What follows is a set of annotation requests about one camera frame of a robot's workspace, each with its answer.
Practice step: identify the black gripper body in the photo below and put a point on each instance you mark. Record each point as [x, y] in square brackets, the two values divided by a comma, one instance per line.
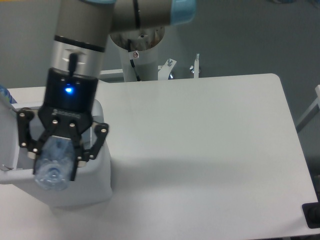
[69, 100]

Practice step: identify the clear plastic water bottle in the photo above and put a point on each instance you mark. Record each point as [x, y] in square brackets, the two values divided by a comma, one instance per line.
[54, 166]

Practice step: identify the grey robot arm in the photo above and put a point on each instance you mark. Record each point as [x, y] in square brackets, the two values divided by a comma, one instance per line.
[79, 45]

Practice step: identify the white trash can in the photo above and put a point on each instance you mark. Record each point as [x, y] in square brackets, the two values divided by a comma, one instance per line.
[92, 183]

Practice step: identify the blue patterned object left edge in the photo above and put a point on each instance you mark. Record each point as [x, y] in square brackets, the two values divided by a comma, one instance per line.
[6, 93]

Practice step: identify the black device at table edge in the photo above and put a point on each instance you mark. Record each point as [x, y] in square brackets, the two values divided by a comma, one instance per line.
[311, 213]

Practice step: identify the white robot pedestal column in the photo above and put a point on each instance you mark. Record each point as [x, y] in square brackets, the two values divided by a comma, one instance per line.
[138, 51]

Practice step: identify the white bracket with bolts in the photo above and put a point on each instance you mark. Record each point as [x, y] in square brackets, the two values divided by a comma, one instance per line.
[165, 72]

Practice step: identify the white frame at right edge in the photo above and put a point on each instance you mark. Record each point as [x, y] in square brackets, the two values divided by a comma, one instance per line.
[310, 112]

